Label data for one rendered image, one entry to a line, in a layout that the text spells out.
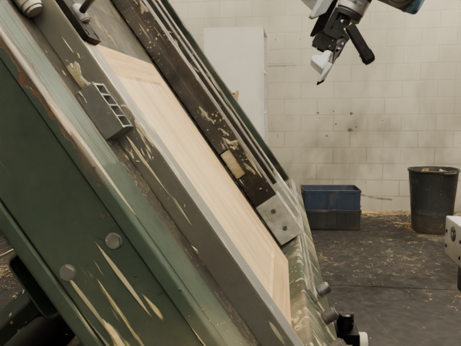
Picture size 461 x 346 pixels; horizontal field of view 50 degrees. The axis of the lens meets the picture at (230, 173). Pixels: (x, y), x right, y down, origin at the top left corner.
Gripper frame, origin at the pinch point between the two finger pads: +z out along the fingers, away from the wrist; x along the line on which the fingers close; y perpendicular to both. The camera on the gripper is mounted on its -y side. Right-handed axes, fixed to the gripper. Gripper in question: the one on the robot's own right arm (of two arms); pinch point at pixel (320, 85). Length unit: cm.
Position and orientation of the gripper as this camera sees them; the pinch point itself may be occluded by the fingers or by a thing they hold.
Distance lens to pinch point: 140.4
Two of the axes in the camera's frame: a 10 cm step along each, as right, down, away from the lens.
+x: -1.5, 1.2, -9.8
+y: -8.8, -4.7, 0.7
